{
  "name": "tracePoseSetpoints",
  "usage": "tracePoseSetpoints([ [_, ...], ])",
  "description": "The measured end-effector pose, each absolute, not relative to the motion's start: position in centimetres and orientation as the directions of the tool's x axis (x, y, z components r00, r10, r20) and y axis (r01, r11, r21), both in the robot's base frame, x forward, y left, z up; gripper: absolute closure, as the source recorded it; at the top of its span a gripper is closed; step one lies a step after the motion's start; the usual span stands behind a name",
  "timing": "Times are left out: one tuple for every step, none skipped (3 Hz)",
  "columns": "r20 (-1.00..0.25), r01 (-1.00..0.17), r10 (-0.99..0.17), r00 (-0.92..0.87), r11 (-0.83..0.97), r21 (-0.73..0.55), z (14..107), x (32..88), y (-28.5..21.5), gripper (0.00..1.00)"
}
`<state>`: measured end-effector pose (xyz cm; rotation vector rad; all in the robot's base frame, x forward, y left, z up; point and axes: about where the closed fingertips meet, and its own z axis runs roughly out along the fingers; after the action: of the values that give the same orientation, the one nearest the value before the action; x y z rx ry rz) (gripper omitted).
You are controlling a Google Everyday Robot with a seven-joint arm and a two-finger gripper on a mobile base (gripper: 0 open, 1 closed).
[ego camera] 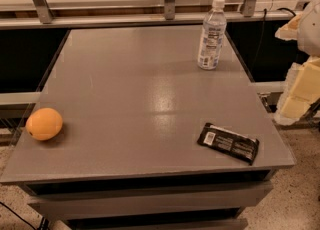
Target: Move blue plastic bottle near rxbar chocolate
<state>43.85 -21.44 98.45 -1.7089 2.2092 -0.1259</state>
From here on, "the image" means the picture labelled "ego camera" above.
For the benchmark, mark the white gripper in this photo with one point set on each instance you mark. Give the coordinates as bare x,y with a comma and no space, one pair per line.
310,30

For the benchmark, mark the clear plastic water bottle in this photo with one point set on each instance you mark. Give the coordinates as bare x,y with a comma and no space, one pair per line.
212,34

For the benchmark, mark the black rxbar chocolate wrapper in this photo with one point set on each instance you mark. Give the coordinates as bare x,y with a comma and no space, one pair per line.
228,142

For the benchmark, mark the upper grey drawer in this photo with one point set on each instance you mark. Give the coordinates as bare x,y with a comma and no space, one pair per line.
151,200

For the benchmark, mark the orange fruit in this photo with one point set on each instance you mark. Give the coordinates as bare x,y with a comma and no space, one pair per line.
44,124

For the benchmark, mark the metal rail frame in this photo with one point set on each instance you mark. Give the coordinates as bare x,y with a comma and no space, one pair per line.
24,14

